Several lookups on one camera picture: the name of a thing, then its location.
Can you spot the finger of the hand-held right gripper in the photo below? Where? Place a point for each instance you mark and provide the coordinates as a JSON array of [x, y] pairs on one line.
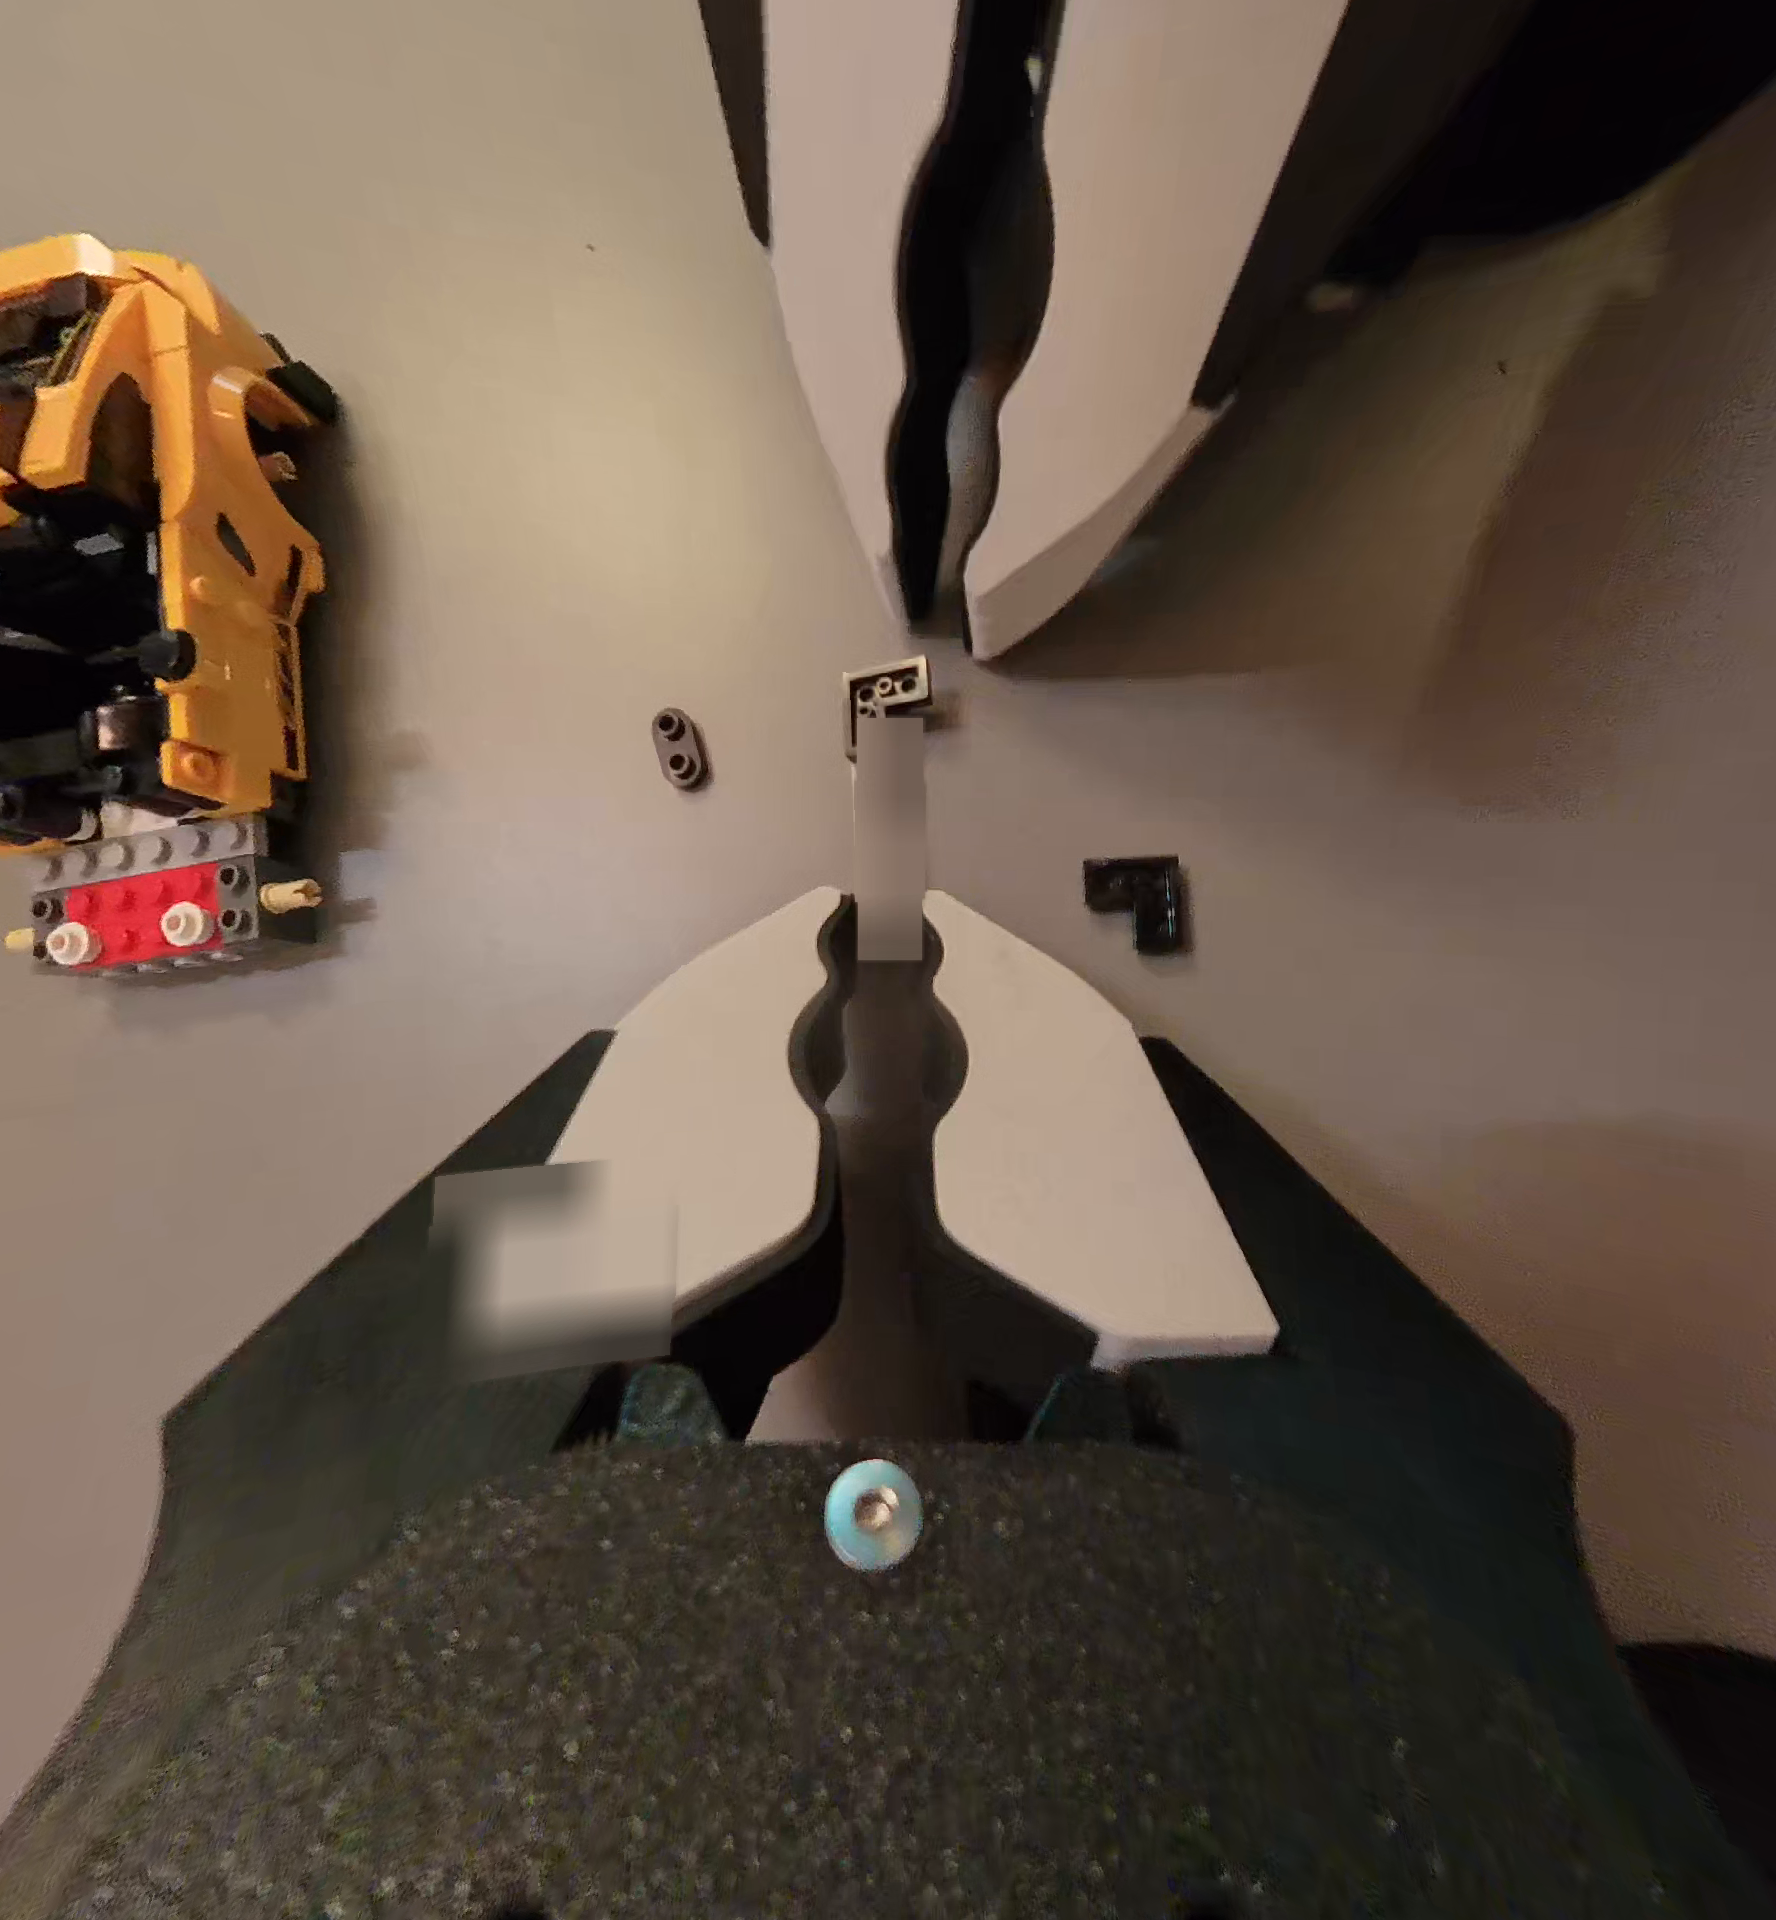
[[1142, 271], [844, 225]]

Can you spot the black two-hole lego link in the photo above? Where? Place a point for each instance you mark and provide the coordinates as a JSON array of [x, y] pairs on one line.
[[677, 746]]

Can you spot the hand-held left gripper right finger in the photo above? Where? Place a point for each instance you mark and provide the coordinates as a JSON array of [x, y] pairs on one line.
[[1082, 1170]]

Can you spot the black lego corner plate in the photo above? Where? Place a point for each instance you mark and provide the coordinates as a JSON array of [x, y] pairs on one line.
[[1135, 904]]

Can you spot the yellow lego car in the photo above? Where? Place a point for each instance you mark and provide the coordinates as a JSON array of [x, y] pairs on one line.
[[228, 599]]

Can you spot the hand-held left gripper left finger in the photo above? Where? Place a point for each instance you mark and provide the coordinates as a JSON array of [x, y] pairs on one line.
[[708, 1079]]

